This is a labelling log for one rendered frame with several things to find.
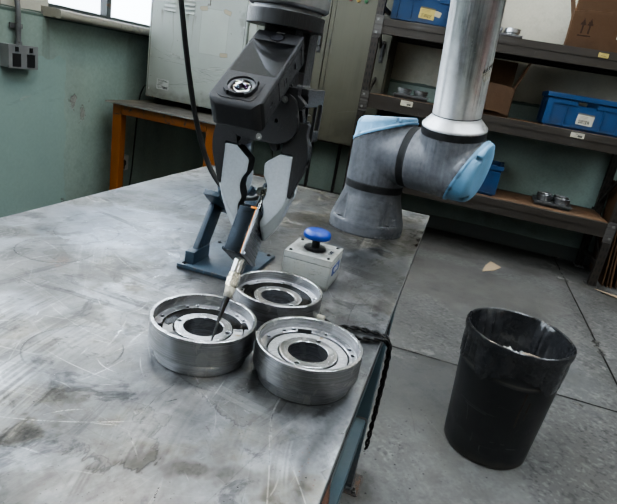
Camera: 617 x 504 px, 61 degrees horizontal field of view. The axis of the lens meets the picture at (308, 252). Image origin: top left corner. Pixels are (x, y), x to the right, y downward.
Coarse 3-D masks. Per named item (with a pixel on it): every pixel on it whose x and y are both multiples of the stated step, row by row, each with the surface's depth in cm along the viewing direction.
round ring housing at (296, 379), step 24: (264, 336) 53; (336, 336) 55; (264, 360) 48; (288, 360) 50; (312, 360) 54; (336, 360) 51; (360, 360) 50; (264, 384) 50; (288, 384) 47; (312, 384) 47; (336, 384) 48
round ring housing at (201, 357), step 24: (168, 312) 54; (240, 312) 56; (168, 336) 48; (192, 336) 51; (216, 336) 51; (240, 336) 50; (168, 360) 50; (192, 360) 48; (216, 360) 49; (240, 360) 51
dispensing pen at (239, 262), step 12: (264, 192) 53; (240, 216) 51; (252, 216) 51; (240, 228) 51; (228, 240) 50; (240, 240) 50; (228, 252) 51; (240, 264) 51; (228, 276) 51; (240, 276) 51; (228, 288) 51; (228, 300) 51; (216, 324) 50
